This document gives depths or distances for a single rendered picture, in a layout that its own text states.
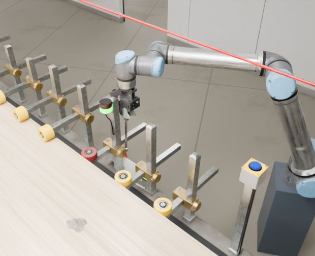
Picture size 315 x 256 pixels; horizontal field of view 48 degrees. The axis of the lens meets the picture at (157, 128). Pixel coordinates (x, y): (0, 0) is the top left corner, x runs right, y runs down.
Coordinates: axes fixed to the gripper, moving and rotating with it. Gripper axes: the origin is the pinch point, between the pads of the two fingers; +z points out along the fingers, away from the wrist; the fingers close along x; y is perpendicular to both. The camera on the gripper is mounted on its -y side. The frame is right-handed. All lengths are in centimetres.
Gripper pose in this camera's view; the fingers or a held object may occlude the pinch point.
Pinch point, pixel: (126, 118)
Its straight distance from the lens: 184.4
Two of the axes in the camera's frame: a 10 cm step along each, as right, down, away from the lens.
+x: 6.7, -4.5, 5.9
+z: 0.1, 8.0, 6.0
